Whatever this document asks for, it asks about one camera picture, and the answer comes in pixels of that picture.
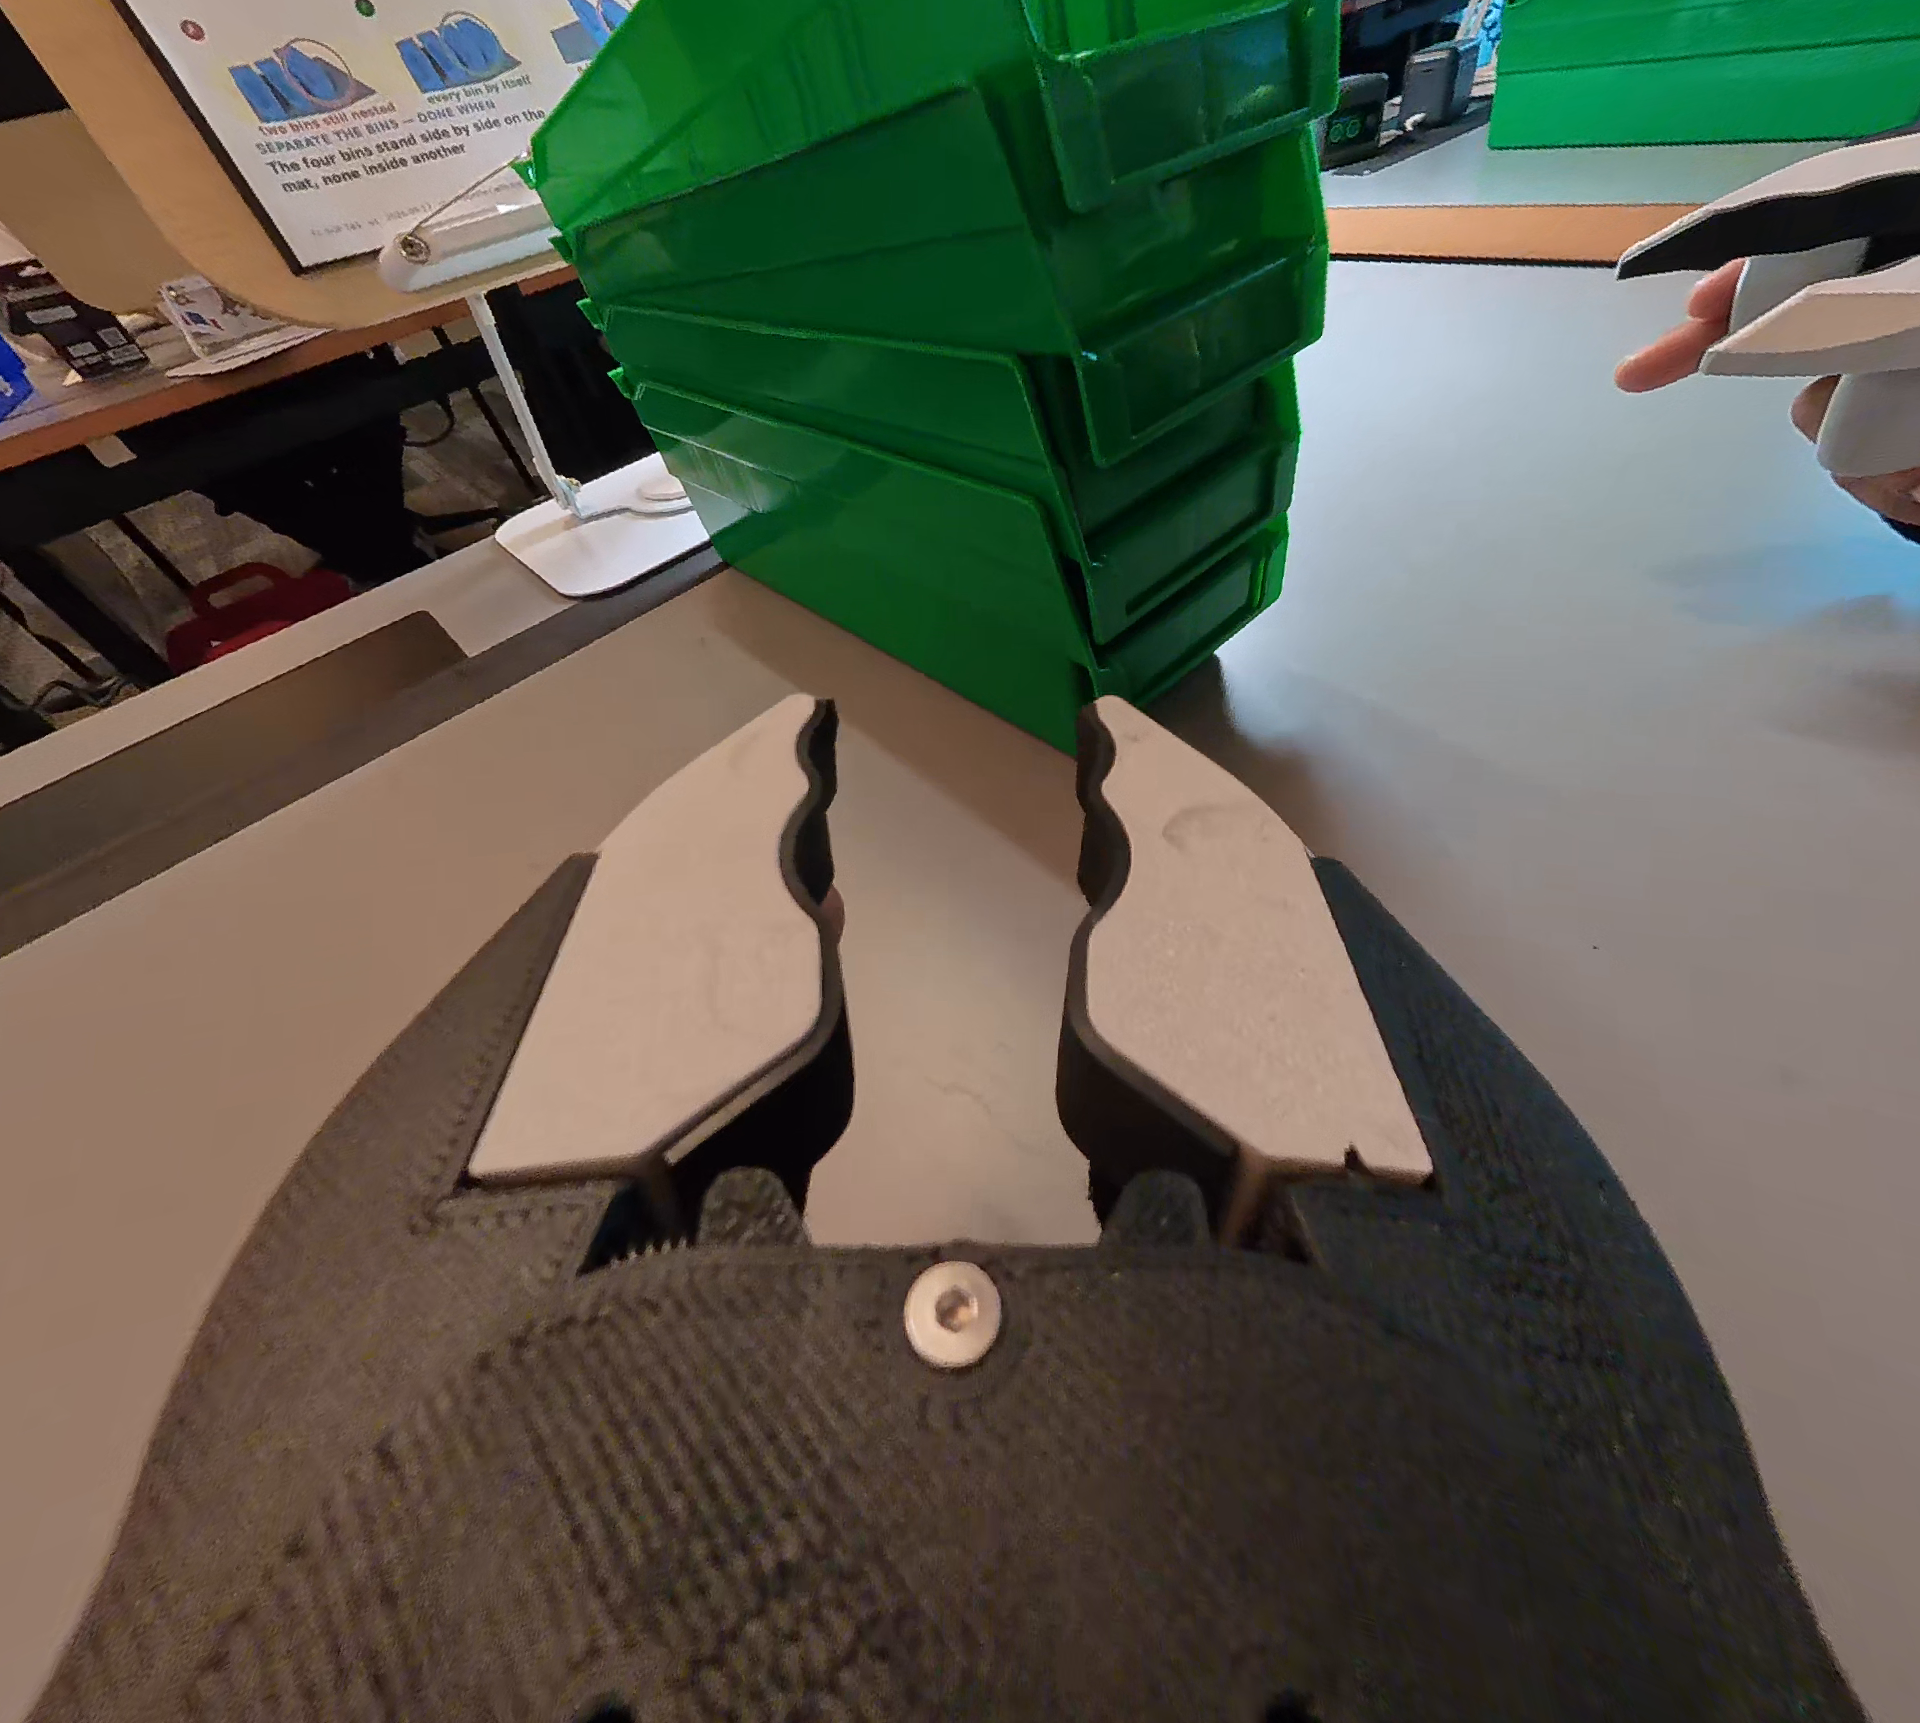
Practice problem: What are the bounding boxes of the small black box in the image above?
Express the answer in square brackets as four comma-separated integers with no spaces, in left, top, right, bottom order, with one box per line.
[0,268,152,378]

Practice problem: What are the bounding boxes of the white sign stand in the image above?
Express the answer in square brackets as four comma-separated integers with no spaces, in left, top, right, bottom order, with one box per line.
[461,284,725,599]

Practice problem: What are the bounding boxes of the small picture card stand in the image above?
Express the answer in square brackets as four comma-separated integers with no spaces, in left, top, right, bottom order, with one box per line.
[154,272,290,364]

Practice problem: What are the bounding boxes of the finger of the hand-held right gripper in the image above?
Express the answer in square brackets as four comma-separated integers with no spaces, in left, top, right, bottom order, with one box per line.
[1697,254,1920,382]
[1614,134,1920,286]

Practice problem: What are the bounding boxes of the wooden sign board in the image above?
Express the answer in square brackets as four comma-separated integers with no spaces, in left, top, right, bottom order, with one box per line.
[0,0,781,334]

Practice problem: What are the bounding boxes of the small grey device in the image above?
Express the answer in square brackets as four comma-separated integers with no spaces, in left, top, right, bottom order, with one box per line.
[1397,40,1482,128]

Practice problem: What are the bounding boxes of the wooden side table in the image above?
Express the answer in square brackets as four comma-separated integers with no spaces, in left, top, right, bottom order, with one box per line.
[0,298,588,472]

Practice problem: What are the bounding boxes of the white clip bar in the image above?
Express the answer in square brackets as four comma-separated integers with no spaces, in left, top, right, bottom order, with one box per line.
[373,156,580,296]

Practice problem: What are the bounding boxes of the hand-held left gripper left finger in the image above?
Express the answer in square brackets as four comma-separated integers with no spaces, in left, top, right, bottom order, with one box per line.
[468,693,857,1237]

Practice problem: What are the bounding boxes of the person's right hand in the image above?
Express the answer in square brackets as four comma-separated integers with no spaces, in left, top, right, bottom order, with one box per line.
[1614,260,1920,543]

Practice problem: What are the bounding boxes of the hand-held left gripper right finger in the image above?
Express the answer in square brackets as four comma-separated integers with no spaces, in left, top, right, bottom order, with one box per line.
[1056,697,1433,1241]

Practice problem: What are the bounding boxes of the red handled case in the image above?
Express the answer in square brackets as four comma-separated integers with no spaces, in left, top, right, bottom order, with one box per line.
[162,559,358,675]

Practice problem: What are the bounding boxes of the grey device with green buttons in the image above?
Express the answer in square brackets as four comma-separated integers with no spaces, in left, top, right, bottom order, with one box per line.
[1316,70,1392,168]

